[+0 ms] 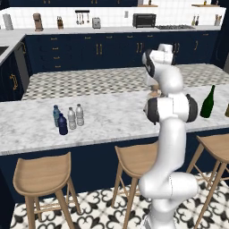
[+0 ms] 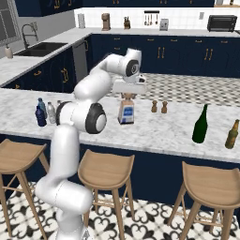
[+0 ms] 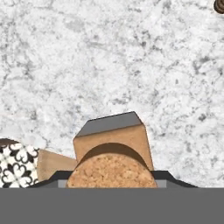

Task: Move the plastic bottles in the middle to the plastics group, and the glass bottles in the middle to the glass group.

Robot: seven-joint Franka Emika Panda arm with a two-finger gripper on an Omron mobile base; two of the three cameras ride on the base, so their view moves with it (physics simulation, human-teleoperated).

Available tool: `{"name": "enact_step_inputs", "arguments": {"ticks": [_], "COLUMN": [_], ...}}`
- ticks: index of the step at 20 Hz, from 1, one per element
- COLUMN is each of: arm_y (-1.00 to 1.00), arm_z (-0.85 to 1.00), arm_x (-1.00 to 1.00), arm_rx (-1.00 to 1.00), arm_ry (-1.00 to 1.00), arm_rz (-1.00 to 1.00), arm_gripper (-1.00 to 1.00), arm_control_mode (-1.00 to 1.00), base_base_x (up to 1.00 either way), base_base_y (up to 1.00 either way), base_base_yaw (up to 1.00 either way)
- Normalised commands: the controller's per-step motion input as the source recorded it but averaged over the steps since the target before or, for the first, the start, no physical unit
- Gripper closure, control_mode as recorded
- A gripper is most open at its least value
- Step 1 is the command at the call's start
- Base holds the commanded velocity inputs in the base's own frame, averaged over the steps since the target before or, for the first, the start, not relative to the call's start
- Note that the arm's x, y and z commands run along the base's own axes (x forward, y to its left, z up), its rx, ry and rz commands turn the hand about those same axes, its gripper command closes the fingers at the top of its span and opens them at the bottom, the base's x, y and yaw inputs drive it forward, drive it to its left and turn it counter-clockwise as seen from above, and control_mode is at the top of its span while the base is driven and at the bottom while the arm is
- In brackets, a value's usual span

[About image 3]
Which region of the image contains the dark brown round object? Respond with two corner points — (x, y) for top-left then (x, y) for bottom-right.
(213, 0), (224, 15)

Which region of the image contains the tan wooden block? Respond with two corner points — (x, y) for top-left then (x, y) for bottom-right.
(37, 149), (78, 183)

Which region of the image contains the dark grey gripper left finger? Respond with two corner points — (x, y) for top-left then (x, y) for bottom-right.
(29, 170), (74, 189)

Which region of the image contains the round cork stopper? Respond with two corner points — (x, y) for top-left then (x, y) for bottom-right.
(66, 152), (158, 189)

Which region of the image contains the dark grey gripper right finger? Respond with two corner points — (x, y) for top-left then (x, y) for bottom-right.
(150, 170), (200, 189)

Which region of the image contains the tan box with grey lid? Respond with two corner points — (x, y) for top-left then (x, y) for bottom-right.
(73, 110), (155, 172)

